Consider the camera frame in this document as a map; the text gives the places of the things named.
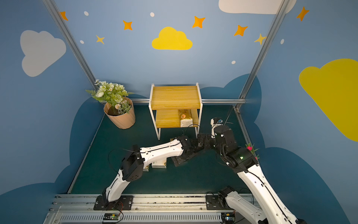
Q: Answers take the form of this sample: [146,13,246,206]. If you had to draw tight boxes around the gold tissue pack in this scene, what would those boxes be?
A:
[179,109,194,128]

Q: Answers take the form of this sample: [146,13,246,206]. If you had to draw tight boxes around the white tissue pack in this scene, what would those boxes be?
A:
[143,165,150,172]
[152,159,167,169]

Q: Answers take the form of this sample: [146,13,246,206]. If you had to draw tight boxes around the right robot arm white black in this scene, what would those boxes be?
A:
[206,124,306,224]

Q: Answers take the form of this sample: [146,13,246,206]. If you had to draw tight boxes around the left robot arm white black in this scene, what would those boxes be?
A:
[94,135,206,211]

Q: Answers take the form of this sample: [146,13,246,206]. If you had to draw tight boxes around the two-tier wooden white shelf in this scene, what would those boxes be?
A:
[148,83,203,140]

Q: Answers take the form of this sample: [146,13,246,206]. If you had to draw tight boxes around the small white pot pink flowers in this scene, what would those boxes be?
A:
[245,143,260,160]

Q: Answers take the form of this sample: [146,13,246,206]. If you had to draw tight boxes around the right green circuit board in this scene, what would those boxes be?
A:
[221,212,235,224]

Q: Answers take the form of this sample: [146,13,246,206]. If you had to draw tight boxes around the green circuit board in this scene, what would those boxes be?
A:
[102,213,122,223]
[221,212,235,224]

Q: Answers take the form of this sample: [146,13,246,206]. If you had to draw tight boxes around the left green circuit board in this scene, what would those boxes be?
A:
[102,213,122,223]

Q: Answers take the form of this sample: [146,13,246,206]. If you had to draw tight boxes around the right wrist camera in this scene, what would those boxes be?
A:
[210,117,223,138]

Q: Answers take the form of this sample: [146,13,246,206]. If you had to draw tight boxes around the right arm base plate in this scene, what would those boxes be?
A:
[205,194,232,211]

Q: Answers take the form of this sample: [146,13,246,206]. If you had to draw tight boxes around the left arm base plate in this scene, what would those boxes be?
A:
[93,195,134,211]

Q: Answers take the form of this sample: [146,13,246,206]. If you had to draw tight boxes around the aluminium mounting rail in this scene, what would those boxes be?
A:
[44,193,259,224]

